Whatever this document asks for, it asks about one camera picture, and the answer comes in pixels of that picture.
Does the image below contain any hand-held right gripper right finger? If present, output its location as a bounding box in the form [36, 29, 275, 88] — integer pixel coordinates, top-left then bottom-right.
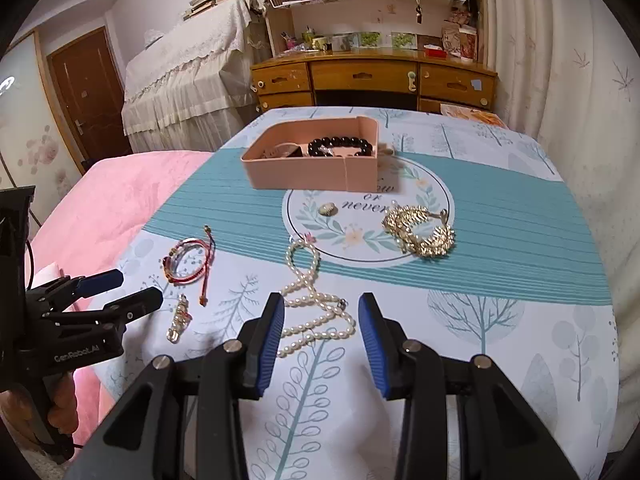
[357, 292, 581, 480]

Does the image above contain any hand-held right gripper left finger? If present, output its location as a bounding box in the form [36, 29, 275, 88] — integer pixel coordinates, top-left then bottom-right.
[64, 291, 286, 480]

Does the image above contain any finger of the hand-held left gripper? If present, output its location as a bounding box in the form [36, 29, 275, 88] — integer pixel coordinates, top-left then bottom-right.
[27, 269, 125, 306]
[42, 287, 165, 333]

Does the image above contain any gold hair clip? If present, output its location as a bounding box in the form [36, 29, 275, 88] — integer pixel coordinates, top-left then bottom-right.
[166, 295, 192, 344]

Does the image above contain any white pearl necklace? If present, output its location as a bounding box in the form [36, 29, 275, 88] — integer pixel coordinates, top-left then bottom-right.
[276, 238, 357, 359]

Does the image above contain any red string bracelet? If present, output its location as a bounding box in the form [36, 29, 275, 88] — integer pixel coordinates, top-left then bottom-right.
[161, 226, 216, 307]

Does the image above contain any gold leaf hair comb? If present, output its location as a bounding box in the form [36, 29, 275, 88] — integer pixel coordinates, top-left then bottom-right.
[382, 204, 456, 260]

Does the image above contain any pink jewelry box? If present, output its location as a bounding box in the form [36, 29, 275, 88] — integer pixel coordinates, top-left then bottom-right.
[241, 115, 396, 193]

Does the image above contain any person's left hand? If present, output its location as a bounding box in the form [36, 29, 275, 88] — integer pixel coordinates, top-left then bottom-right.
[0, 372, 77, 453]

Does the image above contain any white sliding wardrobe door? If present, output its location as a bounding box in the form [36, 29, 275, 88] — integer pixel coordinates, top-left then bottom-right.
[0, 35, 86, 196]

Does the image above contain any brown wooden door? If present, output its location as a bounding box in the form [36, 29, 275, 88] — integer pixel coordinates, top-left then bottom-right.
[47, 27, 133, 161]

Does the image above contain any lace covered piano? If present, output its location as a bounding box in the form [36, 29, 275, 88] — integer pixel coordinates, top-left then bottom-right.
[122, 0, 266, 153]

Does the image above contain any orange printed paper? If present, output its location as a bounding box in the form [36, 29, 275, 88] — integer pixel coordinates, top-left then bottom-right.
[440, 102, 508, 128]

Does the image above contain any stack of books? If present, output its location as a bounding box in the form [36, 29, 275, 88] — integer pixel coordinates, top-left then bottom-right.
[182, 0, 251, 20]

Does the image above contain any white patterned curtain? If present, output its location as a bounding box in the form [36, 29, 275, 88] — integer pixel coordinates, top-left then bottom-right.
[485, 0, 640, 311]

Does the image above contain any wooden bookshelf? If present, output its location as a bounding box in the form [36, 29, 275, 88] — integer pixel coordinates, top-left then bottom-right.
[255, 0, 488, 61]

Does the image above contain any pink strap wristwatch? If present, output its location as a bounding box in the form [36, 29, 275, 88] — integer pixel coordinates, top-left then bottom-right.
[262, 142, 303, 160]

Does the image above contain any black bead bracelet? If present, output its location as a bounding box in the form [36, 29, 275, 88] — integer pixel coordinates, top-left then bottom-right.
[307, 135, 375, 158]

